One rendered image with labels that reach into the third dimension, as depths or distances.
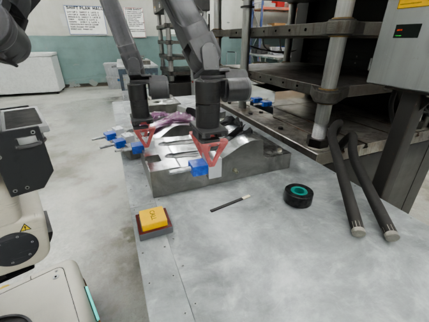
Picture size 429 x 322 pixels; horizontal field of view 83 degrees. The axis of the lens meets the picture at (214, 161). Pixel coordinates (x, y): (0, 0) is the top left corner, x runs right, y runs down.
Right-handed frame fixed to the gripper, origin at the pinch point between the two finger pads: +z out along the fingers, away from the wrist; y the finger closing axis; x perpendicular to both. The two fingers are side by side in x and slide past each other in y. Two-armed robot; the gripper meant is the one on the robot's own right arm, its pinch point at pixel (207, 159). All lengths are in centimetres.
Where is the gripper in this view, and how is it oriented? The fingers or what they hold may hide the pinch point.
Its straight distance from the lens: 62.3
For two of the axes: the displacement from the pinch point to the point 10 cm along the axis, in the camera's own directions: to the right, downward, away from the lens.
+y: -3.9, -4.1, 8.3
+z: -0.1, 9.0, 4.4
